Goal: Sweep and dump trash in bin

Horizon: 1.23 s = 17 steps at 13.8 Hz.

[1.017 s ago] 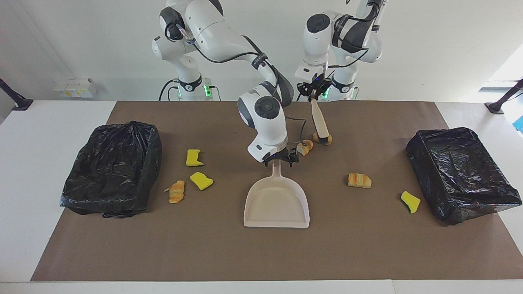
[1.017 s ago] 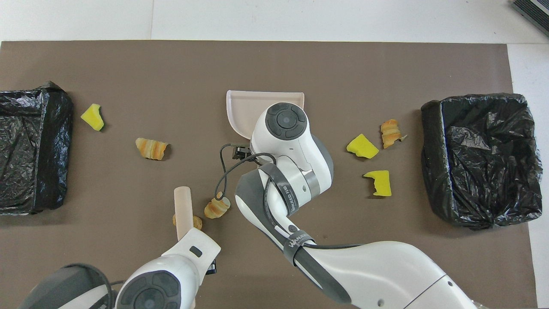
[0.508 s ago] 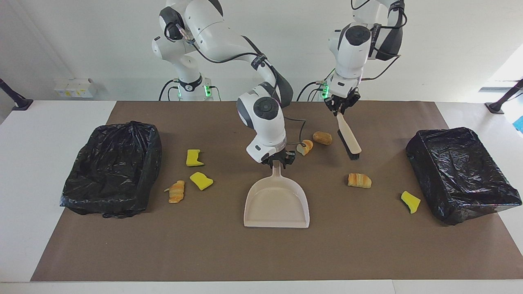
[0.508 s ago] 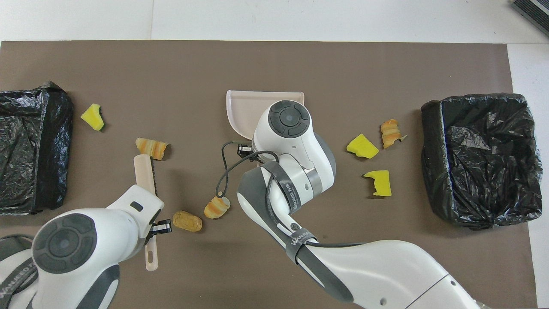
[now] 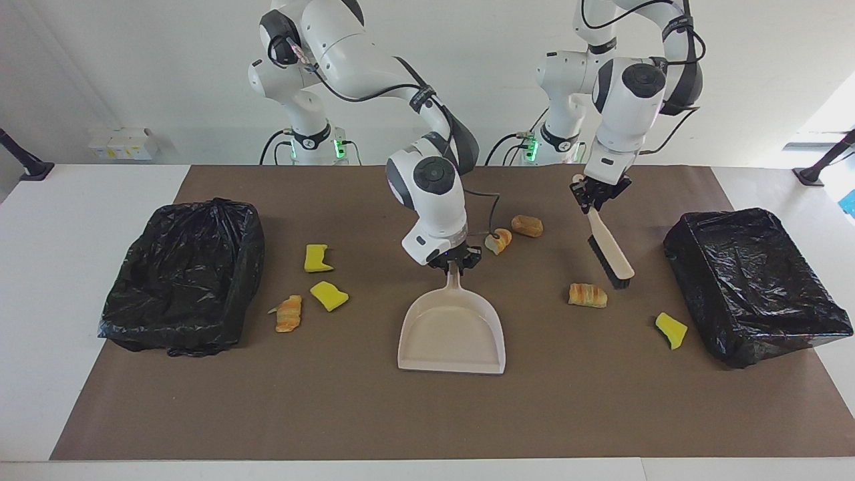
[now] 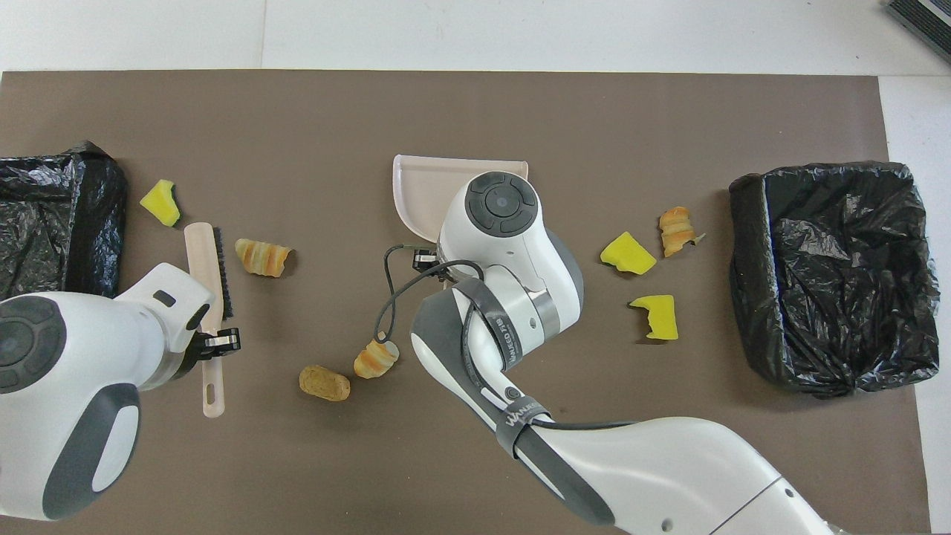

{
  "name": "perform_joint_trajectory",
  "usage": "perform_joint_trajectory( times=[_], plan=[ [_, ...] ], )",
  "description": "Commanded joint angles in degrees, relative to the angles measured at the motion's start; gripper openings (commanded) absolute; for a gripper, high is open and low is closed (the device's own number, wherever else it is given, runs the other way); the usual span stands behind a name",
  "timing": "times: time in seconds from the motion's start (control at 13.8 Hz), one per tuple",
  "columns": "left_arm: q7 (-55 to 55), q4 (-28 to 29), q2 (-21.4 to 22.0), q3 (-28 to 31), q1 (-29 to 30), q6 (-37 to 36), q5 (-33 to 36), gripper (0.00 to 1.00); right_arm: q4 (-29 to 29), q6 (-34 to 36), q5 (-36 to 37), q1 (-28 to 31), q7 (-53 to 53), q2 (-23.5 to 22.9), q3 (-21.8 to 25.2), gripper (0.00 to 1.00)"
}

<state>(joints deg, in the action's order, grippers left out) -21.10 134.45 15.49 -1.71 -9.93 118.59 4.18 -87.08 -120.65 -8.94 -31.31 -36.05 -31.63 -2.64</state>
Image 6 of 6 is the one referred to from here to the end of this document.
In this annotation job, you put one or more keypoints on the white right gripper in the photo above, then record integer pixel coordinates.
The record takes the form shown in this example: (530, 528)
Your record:
(449, 267)

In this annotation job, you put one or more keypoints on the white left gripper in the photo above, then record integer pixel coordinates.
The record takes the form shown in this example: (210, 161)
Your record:
(182, 312)

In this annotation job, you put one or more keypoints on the beige plastic dustpan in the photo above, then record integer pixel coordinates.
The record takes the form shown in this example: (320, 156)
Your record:
(423, 193)

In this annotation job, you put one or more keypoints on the beige hand brush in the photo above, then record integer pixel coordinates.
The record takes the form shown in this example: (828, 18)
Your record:
(199, 253)

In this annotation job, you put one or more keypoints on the striped croissant piece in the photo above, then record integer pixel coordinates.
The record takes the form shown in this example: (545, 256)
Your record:
(375, 360)
(260, 256)
(674, 230)

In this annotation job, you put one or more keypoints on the brown round bread roll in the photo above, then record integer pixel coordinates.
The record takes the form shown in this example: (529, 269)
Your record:
(324, 383)

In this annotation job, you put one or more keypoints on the small yellow sponge piece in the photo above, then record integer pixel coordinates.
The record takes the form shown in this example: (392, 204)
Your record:
(160, 202)

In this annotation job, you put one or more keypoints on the yellow sponge wedge piece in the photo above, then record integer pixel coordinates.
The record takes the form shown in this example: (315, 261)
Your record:
(628, 254)

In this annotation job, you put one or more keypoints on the notched yellow sponge piece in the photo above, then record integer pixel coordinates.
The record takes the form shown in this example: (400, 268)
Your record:
(661, 316)

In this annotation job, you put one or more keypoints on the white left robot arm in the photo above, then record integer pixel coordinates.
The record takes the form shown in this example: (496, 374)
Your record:
(74, 416)

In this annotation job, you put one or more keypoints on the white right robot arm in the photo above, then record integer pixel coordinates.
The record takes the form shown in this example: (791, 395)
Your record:
(669, 475)

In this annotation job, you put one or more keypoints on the black bag lined bin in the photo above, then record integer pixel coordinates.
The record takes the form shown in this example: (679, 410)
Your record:
(758, 297)
(44, 223)

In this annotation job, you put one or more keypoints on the brown table mat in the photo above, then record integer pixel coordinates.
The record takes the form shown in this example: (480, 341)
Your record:
(475, 111)

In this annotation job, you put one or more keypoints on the dark ribbed device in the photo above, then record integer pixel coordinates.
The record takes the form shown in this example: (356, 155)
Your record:
(925, 18)

